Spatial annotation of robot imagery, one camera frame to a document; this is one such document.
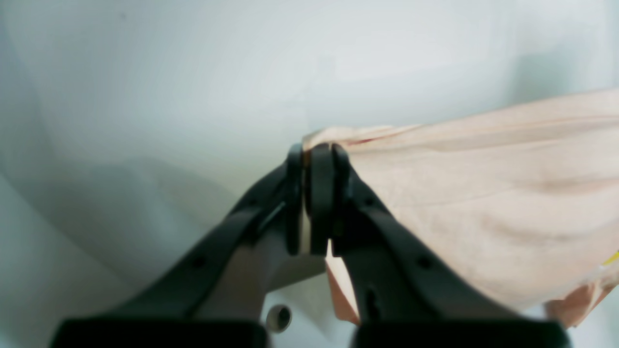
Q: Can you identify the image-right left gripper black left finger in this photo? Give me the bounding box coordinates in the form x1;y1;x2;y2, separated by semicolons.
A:
51;145;303;348

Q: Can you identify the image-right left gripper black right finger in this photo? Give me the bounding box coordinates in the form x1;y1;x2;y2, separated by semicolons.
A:
306;144;571;348

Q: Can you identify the peach t-shirt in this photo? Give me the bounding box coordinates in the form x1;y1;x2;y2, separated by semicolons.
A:
302;89;619;327

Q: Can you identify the left table grommet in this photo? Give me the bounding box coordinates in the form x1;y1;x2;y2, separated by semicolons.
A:
265;304;292;334

